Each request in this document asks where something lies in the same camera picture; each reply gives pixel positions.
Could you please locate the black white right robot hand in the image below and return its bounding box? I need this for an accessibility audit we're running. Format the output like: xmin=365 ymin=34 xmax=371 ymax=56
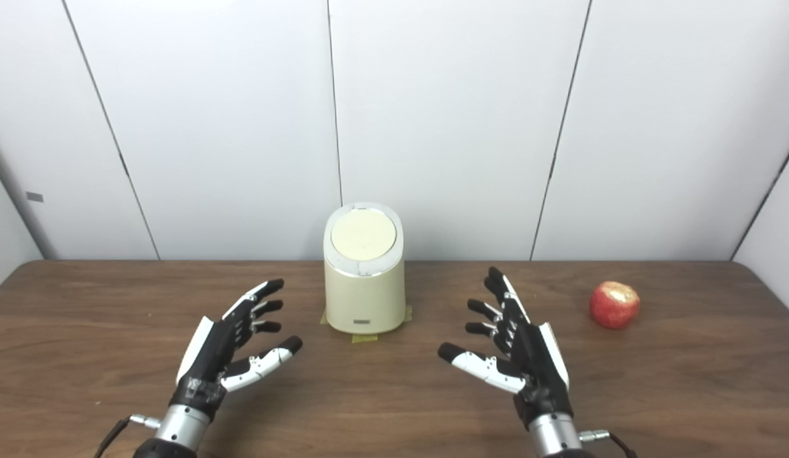
xmin=438 ymin=267 xmax=573 ymax=428

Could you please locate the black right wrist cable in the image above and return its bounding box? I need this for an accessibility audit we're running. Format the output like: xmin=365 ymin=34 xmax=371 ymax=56
xmin=579 ymin=429 xmax=638 ymax=458

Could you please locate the red apple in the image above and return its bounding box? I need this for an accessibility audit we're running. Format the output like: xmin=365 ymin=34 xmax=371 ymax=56
xmin=589 ymin=281 xmax=641 ymax=330

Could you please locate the cream round bin lid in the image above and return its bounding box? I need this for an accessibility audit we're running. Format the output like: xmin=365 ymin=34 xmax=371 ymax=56
xmin=331 ymin=209 xmax=397 ymax=261

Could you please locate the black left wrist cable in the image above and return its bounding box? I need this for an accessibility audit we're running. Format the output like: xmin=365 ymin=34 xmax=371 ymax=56
xmin=92 ymin=415 xmax=161 ymax=458

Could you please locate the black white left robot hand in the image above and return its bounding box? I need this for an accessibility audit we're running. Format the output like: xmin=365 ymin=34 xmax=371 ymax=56
xmin=171 ymin=278 xmax=304 ymax=420

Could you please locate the cream-colored cylindrical bin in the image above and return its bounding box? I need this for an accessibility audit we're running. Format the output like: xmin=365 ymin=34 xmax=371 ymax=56
xmin=323 ymin=202 xmax=407 ymax=335

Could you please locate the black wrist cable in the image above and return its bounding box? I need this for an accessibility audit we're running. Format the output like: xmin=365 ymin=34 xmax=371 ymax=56
xmin=579 ymin=429 xmax=638 ymax=458
xmin=92 ymin=415 xmax=161 ymax=458

